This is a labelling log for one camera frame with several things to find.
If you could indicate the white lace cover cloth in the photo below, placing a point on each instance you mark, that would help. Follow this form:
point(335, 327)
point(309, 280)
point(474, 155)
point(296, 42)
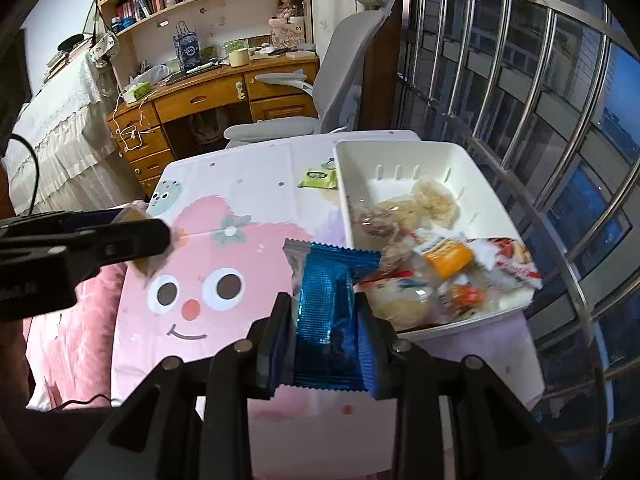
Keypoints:
point(65, 125)

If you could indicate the blue foil snack packet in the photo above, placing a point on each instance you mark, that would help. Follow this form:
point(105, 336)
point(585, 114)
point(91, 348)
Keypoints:
point(325, 305)

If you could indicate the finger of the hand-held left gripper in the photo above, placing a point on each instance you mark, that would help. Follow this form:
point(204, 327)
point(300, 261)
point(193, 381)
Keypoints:
point(92, 218)
point(125, 242)

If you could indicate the orange and white oat packet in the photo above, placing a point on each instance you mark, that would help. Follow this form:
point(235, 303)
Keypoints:
point(447, 257)

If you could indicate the black hat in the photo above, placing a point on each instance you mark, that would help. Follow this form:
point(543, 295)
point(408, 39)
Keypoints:
point(70, 42)

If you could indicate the beige tote bag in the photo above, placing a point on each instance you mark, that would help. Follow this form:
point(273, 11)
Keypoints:
point(287, 30)

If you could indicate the wooden bookshelf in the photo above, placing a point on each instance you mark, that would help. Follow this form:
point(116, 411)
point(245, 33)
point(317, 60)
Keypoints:
point(220, 7)

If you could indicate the green snack packet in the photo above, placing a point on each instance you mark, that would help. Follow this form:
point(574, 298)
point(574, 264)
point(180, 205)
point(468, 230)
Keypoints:
point(317, 178)

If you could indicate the grey office chair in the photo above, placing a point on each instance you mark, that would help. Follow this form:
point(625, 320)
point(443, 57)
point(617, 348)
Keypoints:
point(345, 60)

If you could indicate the clear packet of yellow pastries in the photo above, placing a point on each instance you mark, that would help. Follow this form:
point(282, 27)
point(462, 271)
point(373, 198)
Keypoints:
point(400, 212)

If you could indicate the lined trash bin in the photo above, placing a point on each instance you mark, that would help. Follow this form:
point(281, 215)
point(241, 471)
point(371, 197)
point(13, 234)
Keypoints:
point(205, 127)

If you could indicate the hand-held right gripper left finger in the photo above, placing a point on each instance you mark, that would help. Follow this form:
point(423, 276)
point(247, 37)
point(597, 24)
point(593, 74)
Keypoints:
point(280, 355)

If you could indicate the small orange candy packet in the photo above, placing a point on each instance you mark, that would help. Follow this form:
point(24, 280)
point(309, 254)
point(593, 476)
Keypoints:
point(467, 297)

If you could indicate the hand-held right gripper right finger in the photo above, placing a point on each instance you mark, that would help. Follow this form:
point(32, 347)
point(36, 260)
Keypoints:
point(372, 360)

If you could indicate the beige cracker packet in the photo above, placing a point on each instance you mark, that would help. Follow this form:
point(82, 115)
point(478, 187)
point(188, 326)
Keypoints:
point(432, 197)

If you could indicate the wooden drawer cabinet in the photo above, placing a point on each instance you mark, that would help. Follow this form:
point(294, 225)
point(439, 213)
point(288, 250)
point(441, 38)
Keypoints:
point(130, 132)

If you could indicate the clear brown cookie packet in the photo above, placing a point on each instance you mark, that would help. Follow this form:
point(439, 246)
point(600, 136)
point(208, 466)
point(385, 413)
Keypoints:
point(150, 267)

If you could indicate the metal window railing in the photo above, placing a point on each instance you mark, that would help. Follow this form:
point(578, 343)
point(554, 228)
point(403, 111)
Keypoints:
point(582, 300)

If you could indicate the wooden desk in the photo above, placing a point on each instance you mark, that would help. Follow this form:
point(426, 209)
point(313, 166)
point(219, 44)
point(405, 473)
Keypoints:
point(200, 97)

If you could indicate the clear nut mix packet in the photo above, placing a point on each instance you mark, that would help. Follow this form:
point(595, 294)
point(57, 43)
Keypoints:
point(375, 225)

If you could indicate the blue gift bag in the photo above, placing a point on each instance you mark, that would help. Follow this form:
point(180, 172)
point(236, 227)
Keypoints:
point(186, 50)

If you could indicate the blueberry bun packet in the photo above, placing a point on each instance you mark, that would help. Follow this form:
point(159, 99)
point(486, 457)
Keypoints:
point(400, 300)

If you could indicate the green tissue box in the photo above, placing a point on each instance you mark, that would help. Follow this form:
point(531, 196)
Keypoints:
point(136, 91)

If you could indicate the white packet with red label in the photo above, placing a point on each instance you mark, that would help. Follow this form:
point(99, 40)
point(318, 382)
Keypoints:
point(510, 260)

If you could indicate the pale yellow cup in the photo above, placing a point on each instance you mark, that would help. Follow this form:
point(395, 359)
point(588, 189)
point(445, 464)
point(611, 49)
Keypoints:
point(238, 56)

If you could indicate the white plastic bin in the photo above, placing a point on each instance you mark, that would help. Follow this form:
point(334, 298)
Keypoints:
point(380, 157)

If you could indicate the white plastic bag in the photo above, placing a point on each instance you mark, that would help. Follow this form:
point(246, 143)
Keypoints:
point(152, 75)

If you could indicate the floral cloth bag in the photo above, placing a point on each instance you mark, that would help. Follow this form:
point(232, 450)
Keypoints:
point(105, 47)

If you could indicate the printed cartoon tablecloth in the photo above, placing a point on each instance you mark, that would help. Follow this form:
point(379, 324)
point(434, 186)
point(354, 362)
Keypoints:
point(225, 200)

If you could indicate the row of books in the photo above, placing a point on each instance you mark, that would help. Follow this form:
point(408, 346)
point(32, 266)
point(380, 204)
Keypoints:
point(137, 7)

